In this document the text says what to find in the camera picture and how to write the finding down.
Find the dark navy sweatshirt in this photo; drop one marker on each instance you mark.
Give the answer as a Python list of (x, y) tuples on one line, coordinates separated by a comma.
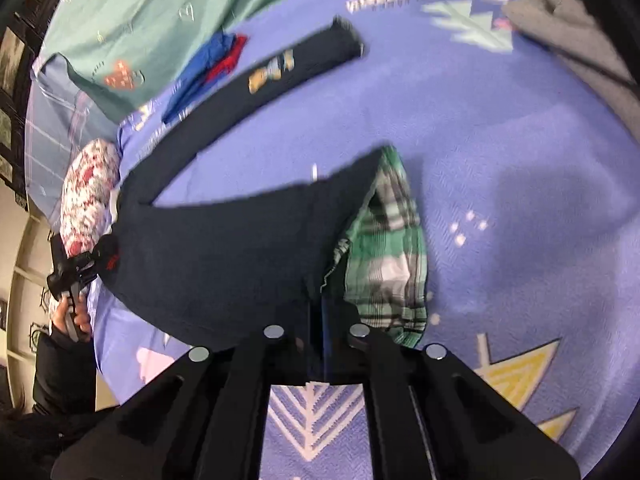
[(225, 260)]

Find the red floral pillow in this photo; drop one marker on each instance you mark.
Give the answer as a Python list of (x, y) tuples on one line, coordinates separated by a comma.
[(87, 190)]

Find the person's dark clothing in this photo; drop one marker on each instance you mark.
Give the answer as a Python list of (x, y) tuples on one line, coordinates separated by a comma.
[(45, 440)]

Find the grey cloth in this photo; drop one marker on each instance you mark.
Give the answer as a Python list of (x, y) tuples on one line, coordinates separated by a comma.
[(575, 30)]

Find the blue plaid bed sheet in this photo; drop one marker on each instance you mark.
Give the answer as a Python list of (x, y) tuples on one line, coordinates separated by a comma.
[(55, 135)]

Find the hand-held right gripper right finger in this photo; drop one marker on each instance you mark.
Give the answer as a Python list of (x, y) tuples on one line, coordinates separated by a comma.
[(382, 370)]

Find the person's left hand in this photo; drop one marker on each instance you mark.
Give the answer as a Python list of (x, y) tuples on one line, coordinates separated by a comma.
[(62, 319)]

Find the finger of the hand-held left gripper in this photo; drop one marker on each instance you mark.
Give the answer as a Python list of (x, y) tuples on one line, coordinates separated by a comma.
[(107, 259)]

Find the person's left forearm black sleeve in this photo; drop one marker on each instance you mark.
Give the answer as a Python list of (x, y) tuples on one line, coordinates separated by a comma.
[(65, 375)]

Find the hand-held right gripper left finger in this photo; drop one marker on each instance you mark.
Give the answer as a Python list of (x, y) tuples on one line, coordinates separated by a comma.
[(282, 365)]

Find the wall poster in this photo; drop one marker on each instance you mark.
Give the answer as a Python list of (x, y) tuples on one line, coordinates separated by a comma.
[(5, 127), (11, 62)]

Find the purple printed blanket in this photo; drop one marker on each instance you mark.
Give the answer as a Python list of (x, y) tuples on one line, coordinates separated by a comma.
[(500, 135)]

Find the teal green garment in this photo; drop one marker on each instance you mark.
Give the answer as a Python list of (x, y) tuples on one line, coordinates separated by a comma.
[(150, 10)]

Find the blue and red garment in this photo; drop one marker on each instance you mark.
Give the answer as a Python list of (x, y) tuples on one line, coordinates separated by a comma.
[(200, 80)]

